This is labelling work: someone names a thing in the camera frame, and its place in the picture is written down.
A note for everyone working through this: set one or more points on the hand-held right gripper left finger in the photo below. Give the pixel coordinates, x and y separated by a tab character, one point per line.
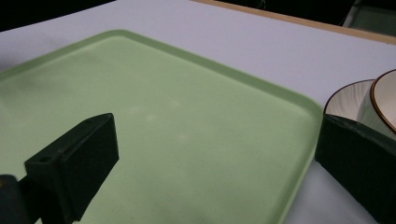
77	161

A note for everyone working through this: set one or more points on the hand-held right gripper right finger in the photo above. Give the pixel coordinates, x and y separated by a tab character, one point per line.
358	161

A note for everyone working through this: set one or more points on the white cup with brown rim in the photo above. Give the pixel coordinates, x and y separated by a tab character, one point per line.
381	105

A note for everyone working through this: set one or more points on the white saucer with brown rim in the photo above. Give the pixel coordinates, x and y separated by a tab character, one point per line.
345	101

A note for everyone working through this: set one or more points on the light green plastic tray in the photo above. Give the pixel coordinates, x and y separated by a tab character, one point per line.
186	124

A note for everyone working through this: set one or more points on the pale green object in background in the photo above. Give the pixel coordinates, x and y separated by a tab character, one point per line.
372	20

